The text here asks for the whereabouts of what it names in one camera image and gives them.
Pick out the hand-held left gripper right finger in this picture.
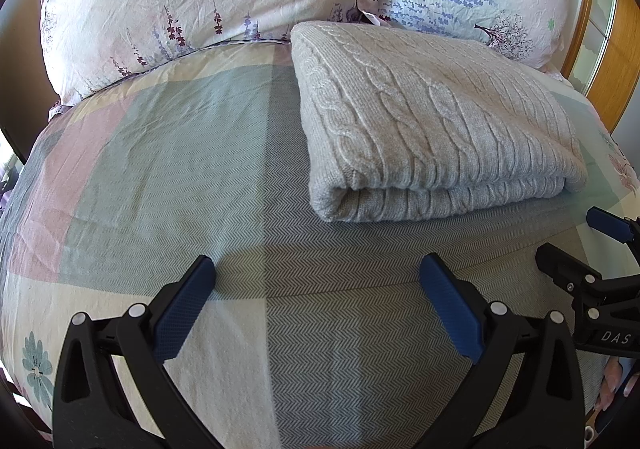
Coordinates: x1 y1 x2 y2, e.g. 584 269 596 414
419 253 587 449

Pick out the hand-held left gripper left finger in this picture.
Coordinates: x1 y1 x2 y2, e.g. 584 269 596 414
52 255 221 449

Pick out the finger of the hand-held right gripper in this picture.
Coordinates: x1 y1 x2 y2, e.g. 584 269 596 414
535 243 604 296
586 207 640 250

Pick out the grey cable-knit sweater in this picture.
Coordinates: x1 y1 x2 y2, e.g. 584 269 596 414
290 21 588 222

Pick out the pastel plaid quilt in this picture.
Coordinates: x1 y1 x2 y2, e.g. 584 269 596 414
0 36 640 449

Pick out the wooden wardrobe with glass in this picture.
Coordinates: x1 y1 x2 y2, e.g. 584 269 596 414
560 0 640 134

